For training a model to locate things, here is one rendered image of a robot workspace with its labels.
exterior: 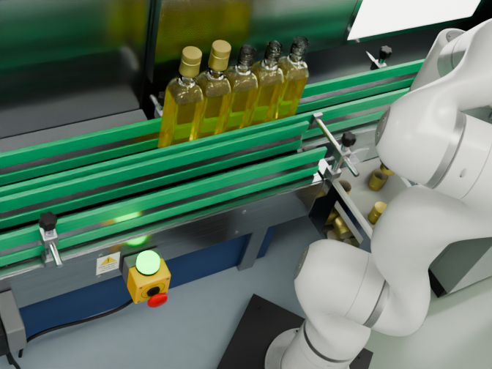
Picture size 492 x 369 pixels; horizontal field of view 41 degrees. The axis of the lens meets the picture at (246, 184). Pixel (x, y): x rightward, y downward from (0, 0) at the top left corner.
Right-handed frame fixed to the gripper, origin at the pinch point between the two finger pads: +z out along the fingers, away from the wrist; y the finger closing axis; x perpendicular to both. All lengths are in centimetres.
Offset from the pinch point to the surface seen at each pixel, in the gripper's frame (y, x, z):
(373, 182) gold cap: -2.2, -3.0, 13.6
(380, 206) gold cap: 1.7, 4.2, 11.8
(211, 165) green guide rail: 37.9, -11.9, 2.2
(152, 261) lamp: 56, 2, 8
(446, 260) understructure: -71, -4, 89
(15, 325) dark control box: 82, 4, 10
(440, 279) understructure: -71, -1, 99
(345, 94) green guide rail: -1.8, -21.4, 2.2
